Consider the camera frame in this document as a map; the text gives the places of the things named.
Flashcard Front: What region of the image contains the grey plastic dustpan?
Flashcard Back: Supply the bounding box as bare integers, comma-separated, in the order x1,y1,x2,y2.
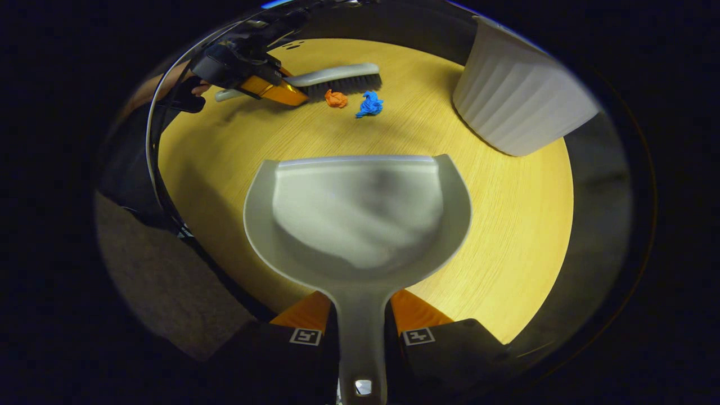
243,154,472,405

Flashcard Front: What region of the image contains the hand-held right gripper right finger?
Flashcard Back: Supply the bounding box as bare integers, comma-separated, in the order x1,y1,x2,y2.
385,289,521,405

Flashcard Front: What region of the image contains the white ribbed garbage bin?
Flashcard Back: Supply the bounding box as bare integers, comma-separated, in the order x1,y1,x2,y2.
453,16,601,157

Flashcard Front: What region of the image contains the black backdrop cloth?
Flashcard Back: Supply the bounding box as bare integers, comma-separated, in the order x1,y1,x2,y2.
292,3,479,65

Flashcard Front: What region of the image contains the blue paper scrap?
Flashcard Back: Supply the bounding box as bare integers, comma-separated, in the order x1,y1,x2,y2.
355,90,384,119

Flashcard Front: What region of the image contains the small grey broom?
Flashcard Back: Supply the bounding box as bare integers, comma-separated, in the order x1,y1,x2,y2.
215,62,383,103

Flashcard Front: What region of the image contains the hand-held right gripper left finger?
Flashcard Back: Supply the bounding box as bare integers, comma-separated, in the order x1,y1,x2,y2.
209,290,339,405

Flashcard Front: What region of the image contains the thin gripper cable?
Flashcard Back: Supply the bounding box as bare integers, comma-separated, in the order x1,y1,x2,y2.
145,20,265,240

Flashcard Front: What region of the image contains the wooden desktop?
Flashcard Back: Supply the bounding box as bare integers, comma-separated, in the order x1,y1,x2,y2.
157,38,574,345

